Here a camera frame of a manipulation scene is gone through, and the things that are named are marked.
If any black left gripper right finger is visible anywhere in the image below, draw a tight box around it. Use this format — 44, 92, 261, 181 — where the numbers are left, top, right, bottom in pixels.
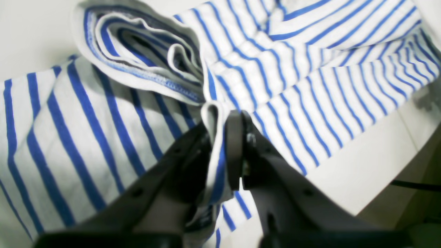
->
225, 111, 414, 248

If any blue white striped T-shirt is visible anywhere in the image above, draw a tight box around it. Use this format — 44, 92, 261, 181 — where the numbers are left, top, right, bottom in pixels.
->
1, 0, 440, 248

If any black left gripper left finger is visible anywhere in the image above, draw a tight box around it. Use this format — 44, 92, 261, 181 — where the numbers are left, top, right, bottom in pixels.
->
34, 123, 211, 248

